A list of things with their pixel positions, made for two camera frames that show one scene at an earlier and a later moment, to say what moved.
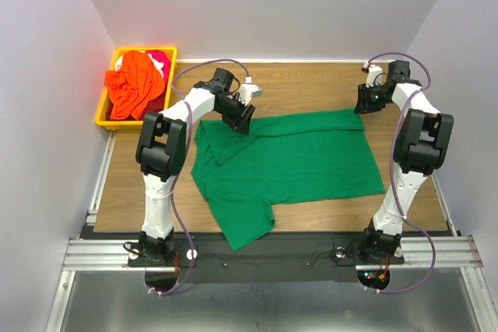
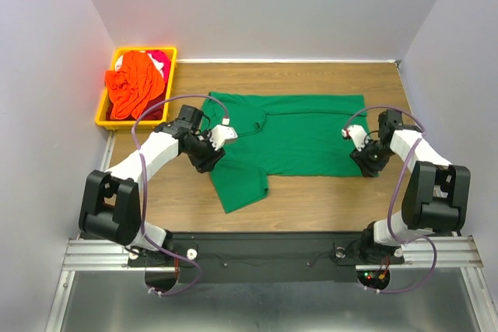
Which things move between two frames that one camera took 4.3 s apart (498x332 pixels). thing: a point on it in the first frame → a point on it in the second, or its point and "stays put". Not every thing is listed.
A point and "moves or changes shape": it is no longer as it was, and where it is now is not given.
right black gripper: [363, 105] → [368, 169]
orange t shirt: [135, 85] stays put
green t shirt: [314, 158] moves or changes shape
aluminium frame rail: [92, 255] stays put
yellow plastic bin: [139, 82] stays put
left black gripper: [242, 124] → [208, 162]
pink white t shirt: [161, 58] stays put
